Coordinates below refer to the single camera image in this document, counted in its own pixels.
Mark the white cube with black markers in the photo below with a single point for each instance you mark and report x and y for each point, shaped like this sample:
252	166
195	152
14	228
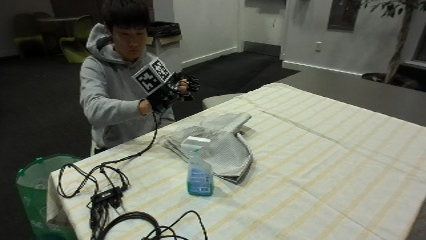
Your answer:
150	78

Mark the dark floor mat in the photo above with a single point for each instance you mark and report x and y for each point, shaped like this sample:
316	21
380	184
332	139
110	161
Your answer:
239	71

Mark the black bin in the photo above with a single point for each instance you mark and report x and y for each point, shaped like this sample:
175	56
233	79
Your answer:
163	30

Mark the person in gray hoodie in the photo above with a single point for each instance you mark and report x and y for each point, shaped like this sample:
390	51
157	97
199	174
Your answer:
110	100

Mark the gray checked cloth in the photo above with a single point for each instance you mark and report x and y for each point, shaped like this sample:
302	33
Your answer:
223	146

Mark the blue spray bottle white nozzle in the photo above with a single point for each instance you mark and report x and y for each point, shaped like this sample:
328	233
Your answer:
199	173

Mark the green chair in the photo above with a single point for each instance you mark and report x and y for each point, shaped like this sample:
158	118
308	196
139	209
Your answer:
74	46
26	36

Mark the cream striped tablecloth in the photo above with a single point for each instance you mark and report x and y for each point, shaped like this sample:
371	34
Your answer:
310	160

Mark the dark round table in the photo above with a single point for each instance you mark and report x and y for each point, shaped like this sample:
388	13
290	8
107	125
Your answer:
57	20

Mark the small black hub box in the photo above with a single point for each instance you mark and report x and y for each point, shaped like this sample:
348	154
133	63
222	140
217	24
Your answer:
106	196

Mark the dark plant pot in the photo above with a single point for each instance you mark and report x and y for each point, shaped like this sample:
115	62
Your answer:
376	77

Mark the green bag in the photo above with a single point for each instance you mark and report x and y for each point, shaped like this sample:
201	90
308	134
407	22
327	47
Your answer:
33	196

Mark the indoor tree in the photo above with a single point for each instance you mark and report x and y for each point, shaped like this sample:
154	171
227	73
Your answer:
400	36

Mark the white wall outlet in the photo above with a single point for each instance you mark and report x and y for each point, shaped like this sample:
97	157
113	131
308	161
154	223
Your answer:
318	46

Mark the dark wall frame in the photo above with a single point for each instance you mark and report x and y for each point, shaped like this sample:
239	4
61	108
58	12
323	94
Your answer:
343	15

